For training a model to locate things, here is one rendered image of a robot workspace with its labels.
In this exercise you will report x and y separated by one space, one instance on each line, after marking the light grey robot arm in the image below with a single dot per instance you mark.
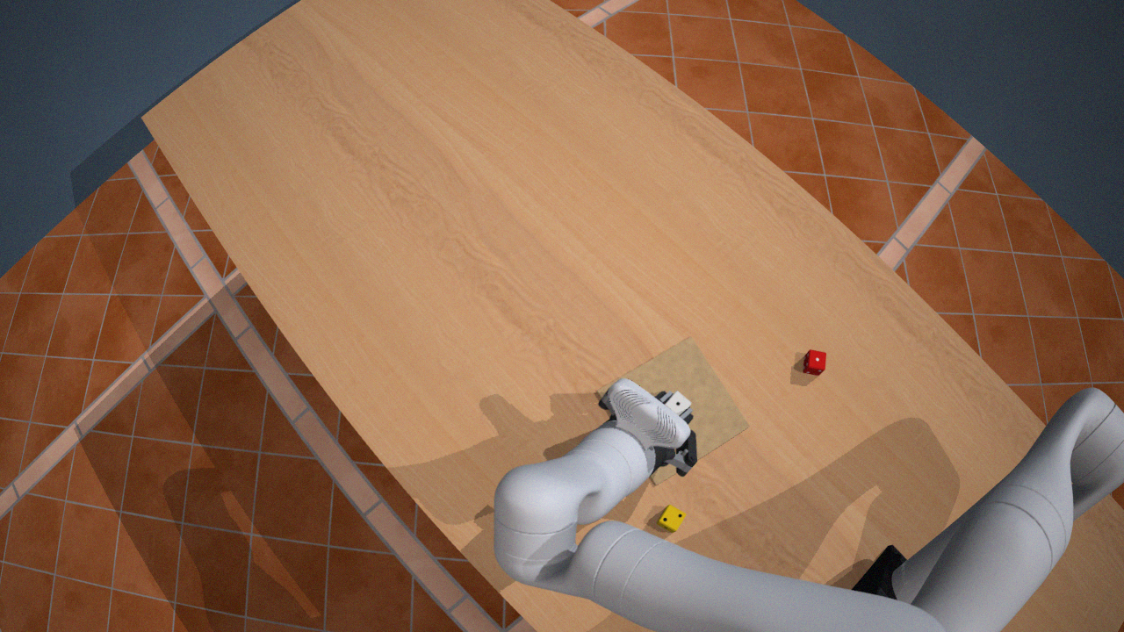
988 570

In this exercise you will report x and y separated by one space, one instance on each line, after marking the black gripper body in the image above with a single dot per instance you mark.
661 454

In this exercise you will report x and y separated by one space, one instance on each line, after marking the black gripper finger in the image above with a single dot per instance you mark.
686 455
604 402

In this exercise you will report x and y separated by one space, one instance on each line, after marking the yellow die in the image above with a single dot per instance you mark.
671 518

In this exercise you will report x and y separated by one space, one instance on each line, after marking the tan square mat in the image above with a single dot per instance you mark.
684 368

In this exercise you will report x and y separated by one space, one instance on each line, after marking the red die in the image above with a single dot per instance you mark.
814 362

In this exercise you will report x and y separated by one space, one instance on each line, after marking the white die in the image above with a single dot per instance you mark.
678 403

